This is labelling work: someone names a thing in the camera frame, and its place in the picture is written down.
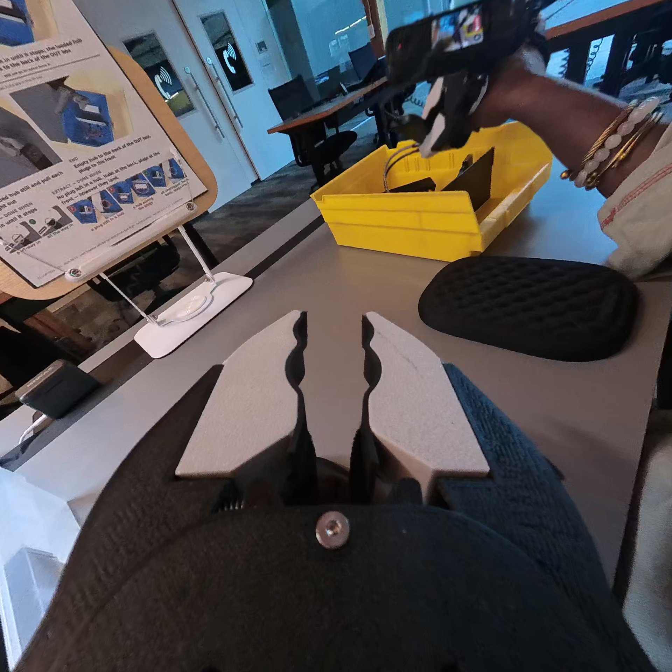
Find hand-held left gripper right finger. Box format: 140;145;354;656
349;311;491;507

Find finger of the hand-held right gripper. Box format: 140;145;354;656
469;76;490;120
419;78;459;160

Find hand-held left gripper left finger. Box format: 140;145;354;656
175;310;320;507

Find yellow plastic bin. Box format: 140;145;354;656
311;122;553;262

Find person's right forearm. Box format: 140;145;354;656
596;121;672;199

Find person's right hand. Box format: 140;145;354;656
475;52;633;171

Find black bin divider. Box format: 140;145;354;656
441;147;495;212

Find black office chair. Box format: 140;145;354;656
268;75;359;174

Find wooden top office desk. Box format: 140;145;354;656
268;78;392;182

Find white metal display stand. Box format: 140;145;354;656
64;199;254;359

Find black quilted wrist pad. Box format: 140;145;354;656
418;255;640;363

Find white door with phone sign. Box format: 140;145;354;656
173;0;295;182
73;0;258;211

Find black power adapter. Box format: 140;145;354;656
20;360;100;420

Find wooden instruction board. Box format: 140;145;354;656
0;0;218;301

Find white plastic box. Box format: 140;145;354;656
0;466;71;662

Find printed instruction sheet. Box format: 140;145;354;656
0;0;208;288

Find white bead bracelet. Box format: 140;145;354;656
573;97;661;189

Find gold bangle bracelet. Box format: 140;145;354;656
561;100;665;191

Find white adapter cable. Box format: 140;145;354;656
18;409;56;447

